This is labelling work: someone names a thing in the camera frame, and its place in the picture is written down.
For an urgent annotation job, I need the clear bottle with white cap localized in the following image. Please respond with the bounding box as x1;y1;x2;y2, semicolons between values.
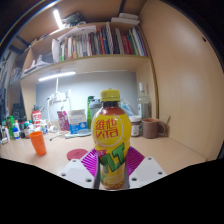
137;82;153;122

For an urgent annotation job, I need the brown bottle with green cap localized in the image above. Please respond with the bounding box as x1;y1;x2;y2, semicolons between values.
23;122;31;139

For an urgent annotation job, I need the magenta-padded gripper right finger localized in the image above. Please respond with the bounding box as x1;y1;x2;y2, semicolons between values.
124;145;168;190

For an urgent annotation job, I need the brown mug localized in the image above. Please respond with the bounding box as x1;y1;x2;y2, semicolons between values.
142;118;169;140

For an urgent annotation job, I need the brown jar with white lid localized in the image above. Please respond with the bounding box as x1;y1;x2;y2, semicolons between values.
129;115;143;138

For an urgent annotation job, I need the green glass bottle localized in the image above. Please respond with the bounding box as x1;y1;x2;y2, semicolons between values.
86;95;95;130

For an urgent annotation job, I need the green plastic container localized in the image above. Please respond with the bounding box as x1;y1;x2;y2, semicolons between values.
6;115;16;139

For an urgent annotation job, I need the flat round red coaster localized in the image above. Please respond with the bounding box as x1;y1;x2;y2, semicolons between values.
66;148;89;162

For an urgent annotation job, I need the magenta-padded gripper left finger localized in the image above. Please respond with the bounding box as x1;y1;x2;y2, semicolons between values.
59;148;102;190

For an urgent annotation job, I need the orange plastic cup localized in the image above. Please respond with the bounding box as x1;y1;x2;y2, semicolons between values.
29;130;48;157

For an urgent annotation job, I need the yellow drink bottle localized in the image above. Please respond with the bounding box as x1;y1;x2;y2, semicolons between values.
90;88;133;191

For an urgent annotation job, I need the white bottle with blue label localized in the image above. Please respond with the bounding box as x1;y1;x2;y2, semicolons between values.
12;125;20;140

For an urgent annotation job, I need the white power strip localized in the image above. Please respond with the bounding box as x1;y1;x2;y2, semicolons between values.
49;91;70;103

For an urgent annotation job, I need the white LED light bar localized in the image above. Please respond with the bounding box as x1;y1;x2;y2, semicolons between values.
37;70;77;83
52;8;64;30

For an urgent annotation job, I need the magenta snack packet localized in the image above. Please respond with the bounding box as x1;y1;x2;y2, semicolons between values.
56;110;71;132

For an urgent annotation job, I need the white and blue carton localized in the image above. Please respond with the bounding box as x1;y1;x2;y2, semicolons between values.
68;109;88;135

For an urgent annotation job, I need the red and white canister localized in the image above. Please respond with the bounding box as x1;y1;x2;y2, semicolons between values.
31;110;43;129

